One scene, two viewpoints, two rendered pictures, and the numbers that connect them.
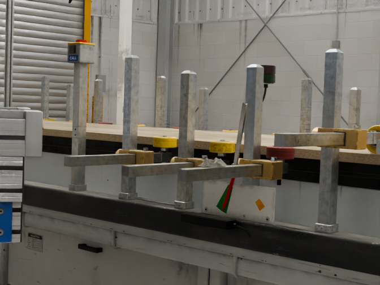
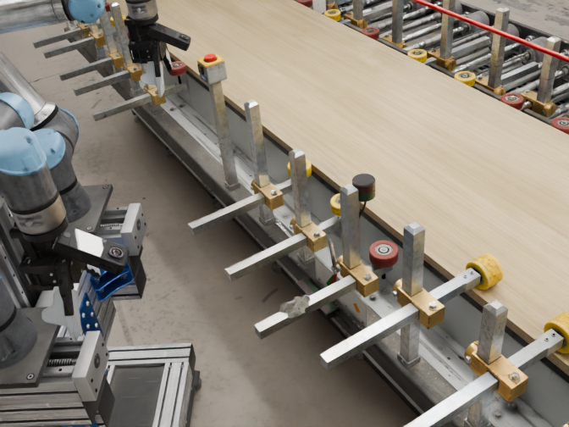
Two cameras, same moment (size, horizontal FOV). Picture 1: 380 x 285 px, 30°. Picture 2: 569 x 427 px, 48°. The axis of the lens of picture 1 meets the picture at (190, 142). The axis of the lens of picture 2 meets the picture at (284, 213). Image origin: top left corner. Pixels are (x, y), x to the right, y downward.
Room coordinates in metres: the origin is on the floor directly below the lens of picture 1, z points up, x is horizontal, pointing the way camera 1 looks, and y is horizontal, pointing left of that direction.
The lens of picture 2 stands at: (0.70, -0.48, 2.12)
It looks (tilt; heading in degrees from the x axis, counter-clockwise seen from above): 38 degrees down; 21
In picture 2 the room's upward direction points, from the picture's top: 7 degrees counter-clockwise
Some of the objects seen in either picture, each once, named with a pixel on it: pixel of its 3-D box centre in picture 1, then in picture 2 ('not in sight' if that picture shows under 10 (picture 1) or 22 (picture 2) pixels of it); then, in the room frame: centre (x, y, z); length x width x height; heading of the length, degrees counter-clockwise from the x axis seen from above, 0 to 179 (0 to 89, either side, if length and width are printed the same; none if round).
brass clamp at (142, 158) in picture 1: (134, 158); (267, 192); (2.32, 0.18, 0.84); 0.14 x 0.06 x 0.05; 48
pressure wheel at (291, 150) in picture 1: (279, 164); (383, 263); (2.03, -0.26, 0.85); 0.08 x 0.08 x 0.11
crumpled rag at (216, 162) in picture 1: (215, 162); (295, 303); (1.81, -0.07, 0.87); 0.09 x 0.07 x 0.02; 138
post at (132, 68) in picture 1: (130, 128); (260, 166); (2.33, 0.20, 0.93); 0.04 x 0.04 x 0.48; 48
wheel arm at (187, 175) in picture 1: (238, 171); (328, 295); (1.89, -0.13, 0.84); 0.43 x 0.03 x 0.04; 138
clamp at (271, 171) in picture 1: (258, 168); (357, 274); (1.99, -0.19, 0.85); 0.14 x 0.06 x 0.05; 48
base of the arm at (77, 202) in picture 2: not in sight; (59, 195); (1.89, 0.63, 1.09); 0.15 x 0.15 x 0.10
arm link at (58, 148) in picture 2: not in sight; (46, 159); (1.90, 0.63, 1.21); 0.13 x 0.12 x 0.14; 23
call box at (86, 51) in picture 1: (81, 54); (212, 69); (2.50, 0.39, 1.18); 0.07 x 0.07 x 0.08; 48
